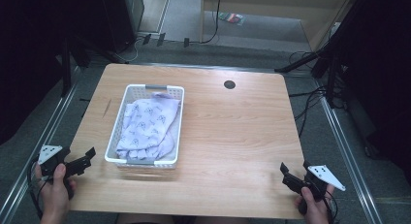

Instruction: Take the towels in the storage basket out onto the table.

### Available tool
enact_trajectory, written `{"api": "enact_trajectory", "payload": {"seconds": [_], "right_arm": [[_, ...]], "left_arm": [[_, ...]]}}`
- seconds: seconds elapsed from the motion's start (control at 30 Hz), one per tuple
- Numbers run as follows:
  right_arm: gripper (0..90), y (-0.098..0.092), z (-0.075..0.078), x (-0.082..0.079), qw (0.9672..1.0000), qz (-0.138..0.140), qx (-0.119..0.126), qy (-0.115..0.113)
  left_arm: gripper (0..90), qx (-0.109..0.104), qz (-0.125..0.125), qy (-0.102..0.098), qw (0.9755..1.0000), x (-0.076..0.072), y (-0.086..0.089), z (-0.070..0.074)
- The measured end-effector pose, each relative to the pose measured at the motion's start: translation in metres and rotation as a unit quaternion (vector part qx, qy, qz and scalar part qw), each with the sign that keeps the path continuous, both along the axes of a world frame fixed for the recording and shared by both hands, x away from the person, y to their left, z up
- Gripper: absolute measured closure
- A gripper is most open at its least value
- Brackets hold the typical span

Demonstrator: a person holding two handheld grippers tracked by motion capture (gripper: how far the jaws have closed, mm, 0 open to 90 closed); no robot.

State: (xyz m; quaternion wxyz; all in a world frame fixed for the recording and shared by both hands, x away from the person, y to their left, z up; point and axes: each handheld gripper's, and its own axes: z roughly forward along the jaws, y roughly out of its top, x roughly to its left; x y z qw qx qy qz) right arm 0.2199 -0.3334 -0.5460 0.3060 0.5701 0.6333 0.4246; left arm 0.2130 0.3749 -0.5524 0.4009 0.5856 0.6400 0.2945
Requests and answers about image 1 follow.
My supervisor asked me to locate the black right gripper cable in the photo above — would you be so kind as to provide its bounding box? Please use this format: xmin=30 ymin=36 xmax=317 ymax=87
xmin=322 ymin=190 xmax=339 ymax=224

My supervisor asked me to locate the person's left hand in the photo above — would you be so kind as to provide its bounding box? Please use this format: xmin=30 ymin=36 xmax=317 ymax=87
xmin=34 ymin=163 xmax=78 ymax=224

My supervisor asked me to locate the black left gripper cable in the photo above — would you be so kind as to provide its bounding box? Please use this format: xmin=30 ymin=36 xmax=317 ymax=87
xmin=26 ymin=157 xmax=47 ymax=220

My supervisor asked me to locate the black upright post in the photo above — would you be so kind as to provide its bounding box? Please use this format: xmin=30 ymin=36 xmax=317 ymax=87
xmin=60 ymin=36 xmax=73 ymax=97

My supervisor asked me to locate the colourful packet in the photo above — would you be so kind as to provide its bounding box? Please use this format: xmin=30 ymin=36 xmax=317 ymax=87
xmin=218 ymin=12 xmax=246 ymax=26

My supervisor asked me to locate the person's right hand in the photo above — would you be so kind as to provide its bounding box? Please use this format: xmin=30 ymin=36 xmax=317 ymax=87
xmin=294 ymin=183 xmax=336 ymax=224

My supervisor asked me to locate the black floor cable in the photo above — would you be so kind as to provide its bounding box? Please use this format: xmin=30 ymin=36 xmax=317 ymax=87
xmin=188 ymin=0 xmax=224 ymax=46

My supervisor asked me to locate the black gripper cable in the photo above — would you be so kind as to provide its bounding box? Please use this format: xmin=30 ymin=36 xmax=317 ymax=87
xmin=322 ymin=190 xmax=339 ymax=224
xmin=26 ymin=157 xmax=47 ymax=220

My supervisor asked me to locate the bundle of black cables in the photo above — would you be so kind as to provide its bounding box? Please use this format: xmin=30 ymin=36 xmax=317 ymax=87
xmin=287 ymin=50 xmax=335 ymax=138

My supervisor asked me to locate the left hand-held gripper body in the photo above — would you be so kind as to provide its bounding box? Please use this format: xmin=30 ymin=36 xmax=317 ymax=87
xmin=37 ymin=144 xmax=73 ymax=182

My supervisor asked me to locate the black cabinet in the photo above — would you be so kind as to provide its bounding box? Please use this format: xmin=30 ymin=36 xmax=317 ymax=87
xmin=98 ymin=0 xmax=145 ymax=55

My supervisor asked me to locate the metal floor rail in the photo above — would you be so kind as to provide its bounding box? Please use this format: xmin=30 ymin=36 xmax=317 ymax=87
xmin=318 ymin=84 xmax=386 ymax=224
xmin=0 ymin=76 xmax=81 ymax=224

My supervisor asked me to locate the white plastic basket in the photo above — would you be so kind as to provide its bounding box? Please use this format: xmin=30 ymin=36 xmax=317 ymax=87
xmin=104 ymin=83 xmax=186 ymax=170

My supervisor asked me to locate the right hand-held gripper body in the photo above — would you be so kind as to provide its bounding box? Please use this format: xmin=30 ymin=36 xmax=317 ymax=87
xmin=302 ymin=165 xmax=347 ymax=201

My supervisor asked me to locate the lavender patterned garment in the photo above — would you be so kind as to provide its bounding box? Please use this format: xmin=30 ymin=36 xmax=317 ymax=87
xmin=114 ymin=91 xmax=182 ymax=161

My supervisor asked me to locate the black metal stand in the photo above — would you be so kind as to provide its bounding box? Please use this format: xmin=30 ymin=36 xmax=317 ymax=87
xmin=274 ymin=0 xmax=372 ymax=74

